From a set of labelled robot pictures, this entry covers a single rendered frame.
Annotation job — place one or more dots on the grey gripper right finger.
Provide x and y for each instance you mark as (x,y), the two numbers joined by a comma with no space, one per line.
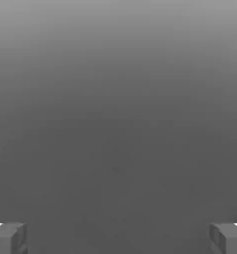
(229,240)

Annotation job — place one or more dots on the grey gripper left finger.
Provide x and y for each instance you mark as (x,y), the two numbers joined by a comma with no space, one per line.
(7,240)

